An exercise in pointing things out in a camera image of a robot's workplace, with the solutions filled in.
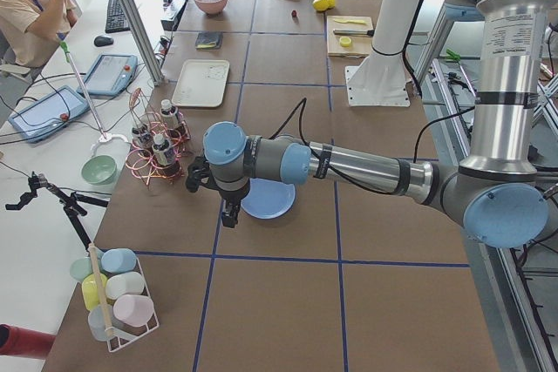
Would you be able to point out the dark drink bottle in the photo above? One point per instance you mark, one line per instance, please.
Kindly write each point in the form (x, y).
(163, 151)
(142, 137)
(169, 115)

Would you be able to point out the white wire cup rack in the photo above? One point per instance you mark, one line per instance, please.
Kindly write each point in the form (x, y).
(116, 296)

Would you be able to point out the blue round plate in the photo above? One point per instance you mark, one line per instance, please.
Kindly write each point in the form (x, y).
(268, 199)

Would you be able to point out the black computer mouse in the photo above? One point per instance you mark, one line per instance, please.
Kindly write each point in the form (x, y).
(103, 40)

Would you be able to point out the metal handled knife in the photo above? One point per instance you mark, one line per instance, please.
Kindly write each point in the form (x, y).
(354, 33)

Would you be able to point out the cream bear tray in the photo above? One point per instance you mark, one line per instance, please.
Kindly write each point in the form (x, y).
(201, 83)

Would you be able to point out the black keyboard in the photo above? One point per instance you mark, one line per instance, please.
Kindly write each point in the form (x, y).
(116, 20)

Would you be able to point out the green bowl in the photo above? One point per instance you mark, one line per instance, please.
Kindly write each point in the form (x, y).
(99, 170)

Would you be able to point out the blue teach pendant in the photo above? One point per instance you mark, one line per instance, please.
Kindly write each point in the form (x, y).
(49, 114)
(110, 74)

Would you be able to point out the half lemon slice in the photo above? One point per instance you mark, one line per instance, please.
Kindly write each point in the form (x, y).
(345, 42)

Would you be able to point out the copper wire bottle rack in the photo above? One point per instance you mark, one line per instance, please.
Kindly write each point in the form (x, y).
(142, 163)

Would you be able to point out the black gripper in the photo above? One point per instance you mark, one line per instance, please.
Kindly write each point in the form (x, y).
(234, 194)

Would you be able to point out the aluminium frame post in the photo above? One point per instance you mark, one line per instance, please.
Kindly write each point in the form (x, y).
(144, 21)

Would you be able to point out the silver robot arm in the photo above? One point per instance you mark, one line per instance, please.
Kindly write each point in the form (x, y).
(491, 193)

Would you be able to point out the grey folded cloth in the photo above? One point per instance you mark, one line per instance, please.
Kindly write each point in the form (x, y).
(209, 40)

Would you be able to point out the seated person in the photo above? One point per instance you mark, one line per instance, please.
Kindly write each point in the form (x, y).
(34, 28)

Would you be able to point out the wooden cutting board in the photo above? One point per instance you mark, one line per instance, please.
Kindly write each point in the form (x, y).
(361, 46)

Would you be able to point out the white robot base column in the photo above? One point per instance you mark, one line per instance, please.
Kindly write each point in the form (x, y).
(380, 79)

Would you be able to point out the yellow plastic knife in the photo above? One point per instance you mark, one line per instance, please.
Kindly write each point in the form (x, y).
(350, 21)

